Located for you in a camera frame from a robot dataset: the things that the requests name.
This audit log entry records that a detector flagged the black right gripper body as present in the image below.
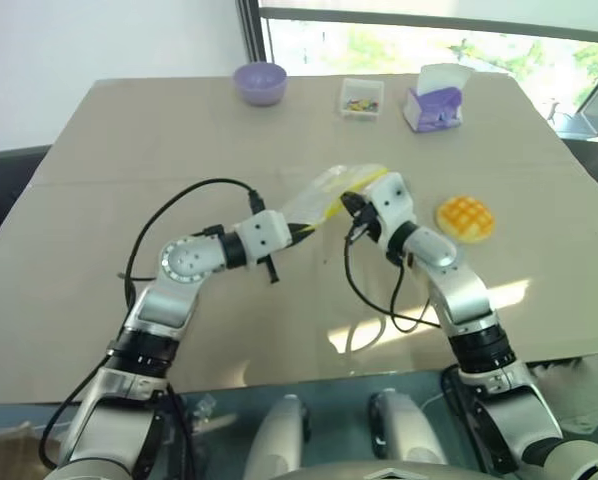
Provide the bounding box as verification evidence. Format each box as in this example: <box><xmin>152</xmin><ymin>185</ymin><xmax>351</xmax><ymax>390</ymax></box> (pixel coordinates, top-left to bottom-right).
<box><xmin>355</xmin><ymin>201</ymin><xmax>383</xmax><ymax>244</ymax></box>

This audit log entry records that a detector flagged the clear plastic zip bag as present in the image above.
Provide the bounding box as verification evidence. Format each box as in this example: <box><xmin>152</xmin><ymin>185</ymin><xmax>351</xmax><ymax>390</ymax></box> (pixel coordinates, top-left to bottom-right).
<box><xmin>278</xmin><ymin>162</ymin><xmax>390</xmax><ymax>232</ymax></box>

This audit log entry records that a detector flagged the orange pineapple bun snack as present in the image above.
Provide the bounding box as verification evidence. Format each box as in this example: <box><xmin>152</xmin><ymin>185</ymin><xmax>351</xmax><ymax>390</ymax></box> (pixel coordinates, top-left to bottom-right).
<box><xmin>435</xmin><ymin>194</ymin><xmax>496</xmax><ymax>245</ymax></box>

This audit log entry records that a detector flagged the clear box of coloured bits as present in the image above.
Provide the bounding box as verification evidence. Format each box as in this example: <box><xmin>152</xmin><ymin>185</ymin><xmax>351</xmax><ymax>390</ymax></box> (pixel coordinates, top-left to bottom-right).
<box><xmin>338</xmin><ymin>77</ymin><xmax>385</xmax><ymax>121</ymax></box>

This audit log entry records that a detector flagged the purple tissue box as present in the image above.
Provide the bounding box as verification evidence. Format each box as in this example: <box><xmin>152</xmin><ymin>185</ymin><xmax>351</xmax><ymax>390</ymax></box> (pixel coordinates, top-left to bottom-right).
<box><xmin>402</xmin><ymin>63</ymin><xmax>475</xmax><ymax>134</ymax></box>

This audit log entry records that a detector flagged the purple plastic bowl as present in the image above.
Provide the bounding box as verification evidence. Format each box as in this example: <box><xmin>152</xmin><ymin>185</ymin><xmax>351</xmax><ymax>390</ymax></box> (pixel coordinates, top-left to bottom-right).
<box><xmin>232</xmin><ymin>62</ymin><xmax>288</xmax><ymax>108</ymax></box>

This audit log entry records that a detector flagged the silver left robot thigh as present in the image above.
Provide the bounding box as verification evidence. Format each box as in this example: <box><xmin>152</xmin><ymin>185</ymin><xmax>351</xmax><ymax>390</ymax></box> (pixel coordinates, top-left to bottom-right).
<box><xmin>242</xmin><ymin>393</ymin><xmax>311</xmax><ymax>480</ymax></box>

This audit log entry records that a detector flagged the silver robot thigh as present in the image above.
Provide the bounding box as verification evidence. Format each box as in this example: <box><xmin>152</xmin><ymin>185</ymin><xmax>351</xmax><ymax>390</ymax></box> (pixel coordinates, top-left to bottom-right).
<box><xmin>368</xmin><ymin>388</ymin><xmax>450</xmax><ymax>471</ymax></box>
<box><xmin>242</xmin><ymin>393</ymin><xmax>311</xmax><ymax>480</ymax></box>

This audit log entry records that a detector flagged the beige cardboard table cover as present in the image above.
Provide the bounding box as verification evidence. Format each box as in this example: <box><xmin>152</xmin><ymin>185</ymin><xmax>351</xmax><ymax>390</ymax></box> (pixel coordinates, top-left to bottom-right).
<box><xmin>0</xmin><ymin>73</ymin><xmax>598</xmax><ymax>405</ymax></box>

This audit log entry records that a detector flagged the silver right robot thigh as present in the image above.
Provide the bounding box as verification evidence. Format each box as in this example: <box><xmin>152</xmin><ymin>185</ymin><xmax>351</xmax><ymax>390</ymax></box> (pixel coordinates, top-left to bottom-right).
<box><xmin>368</xmin><ymin>388</ymin><xmax>450</xmax><ymax>471</ymax></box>

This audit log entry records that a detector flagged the white window blind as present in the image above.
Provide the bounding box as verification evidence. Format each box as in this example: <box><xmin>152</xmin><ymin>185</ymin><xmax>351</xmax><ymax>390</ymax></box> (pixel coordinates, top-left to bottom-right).
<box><xmin>257</xmin><ymin>0</ymin><xmax>598</xmax><ymax>33</ymax></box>

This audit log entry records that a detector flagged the silver robot torso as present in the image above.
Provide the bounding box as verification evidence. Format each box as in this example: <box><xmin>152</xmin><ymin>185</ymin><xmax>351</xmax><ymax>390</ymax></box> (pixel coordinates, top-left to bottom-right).
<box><xmin>288</xmin><ymin>462</ymin><xmax>480</xmax><ymax>480</ymax></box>

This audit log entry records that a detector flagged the brown cardboard box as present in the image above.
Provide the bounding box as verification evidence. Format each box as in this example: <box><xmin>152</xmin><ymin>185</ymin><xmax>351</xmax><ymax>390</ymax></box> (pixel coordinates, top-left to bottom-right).
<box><xmin>0</xmin><ymin>422</ymin><xmax>60</xmax><ymax>480</ymax></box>

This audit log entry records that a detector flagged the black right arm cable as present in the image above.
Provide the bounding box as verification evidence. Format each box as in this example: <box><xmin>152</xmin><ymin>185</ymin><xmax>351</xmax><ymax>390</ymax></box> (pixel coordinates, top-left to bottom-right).
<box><xmin>342</xmin><ymin>234</ymin><xmax>443</xmax><ymax>334</ymax></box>

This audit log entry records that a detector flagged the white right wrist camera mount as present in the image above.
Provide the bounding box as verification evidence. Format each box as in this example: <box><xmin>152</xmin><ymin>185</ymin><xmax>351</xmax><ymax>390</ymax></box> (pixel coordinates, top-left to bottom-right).
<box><xmin>366</xmin><ymin>172</ymin><xmax>420</xmax><ymax>241</ymax></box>

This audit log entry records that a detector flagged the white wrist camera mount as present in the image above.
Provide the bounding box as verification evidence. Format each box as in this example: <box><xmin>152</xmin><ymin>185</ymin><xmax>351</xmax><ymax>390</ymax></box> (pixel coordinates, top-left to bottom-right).
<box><xmin>366</xmin><ymin>172</ymin><xmax>420</xmax><ymax>241</ymax></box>
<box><xmin>234</xmin><ymin>209</ymin><xmax>296</xmax><ymax>271</ymax></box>

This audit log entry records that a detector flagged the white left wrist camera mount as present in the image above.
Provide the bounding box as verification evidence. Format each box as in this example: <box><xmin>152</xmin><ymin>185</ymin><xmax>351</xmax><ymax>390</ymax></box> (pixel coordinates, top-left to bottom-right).
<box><xmin>234</xmin><ymin>209</ymin><xmax>296</xmax><ymax>271</ymax></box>

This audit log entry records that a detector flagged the white cable loop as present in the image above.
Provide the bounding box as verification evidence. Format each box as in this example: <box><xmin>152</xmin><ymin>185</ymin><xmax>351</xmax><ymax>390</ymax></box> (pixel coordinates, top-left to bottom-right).
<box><xmin>346</xmin><ymin>314</ymin><xmax>386</xmax><ymax>354</ymax></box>

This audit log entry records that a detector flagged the dark window frame post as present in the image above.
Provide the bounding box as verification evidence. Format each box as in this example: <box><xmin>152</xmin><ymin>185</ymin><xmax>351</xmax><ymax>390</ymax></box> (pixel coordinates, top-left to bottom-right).
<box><xmin>241</xmin><ymin>0</ymin><xmax>280</xmax><ymax>77</ymax></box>

